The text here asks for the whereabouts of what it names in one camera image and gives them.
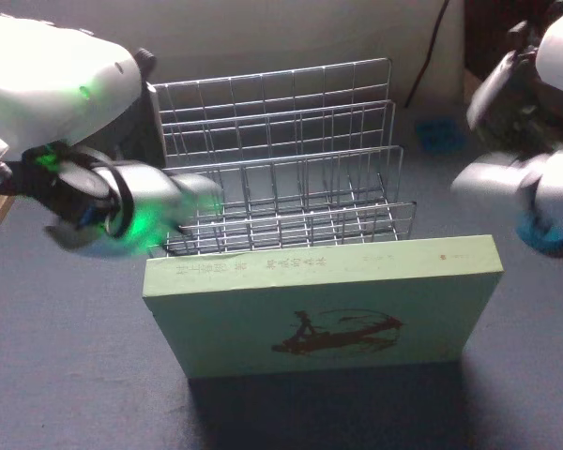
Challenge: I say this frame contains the black cable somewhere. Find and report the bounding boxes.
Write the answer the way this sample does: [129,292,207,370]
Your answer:
[404,0,452,109]

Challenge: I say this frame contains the blue round block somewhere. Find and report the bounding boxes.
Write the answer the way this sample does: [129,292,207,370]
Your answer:
[515,210,563,257]

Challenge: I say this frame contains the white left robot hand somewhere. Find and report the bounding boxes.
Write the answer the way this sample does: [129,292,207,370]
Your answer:
[45,159,224,260]

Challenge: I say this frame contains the silver wire file rack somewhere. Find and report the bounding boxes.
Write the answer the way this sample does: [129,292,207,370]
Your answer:
[145,57,418,259]

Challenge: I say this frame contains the blue toy piece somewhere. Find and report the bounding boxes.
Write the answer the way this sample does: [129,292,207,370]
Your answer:
[415,116,466,154]

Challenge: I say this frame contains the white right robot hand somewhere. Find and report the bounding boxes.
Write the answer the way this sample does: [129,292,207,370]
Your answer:
[449,49,553,219]

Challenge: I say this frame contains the light green book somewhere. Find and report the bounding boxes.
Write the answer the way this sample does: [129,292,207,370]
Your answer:
[141,233,505,380]

